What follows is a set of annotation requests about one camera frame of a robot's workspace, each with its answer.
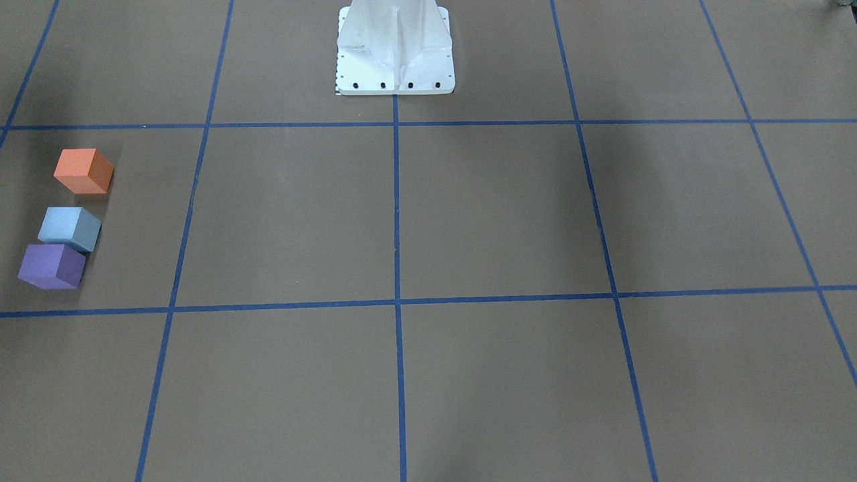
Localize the light blue foam block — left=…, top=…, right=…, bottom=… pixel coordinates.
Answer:
left=37, top=206, right=102, bottom=253

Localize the orange foam block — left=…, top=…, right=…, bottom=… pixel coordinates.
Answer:
left=53, top=149, right=115, bottom=195

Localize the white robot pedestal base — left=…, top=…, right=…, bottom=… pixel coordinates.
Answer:
left=335, top=1, right=456, bottom=96

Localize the purple foam block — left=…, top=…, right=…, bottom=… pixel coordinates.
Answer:
left=17, top=244, right=86, bottom=290

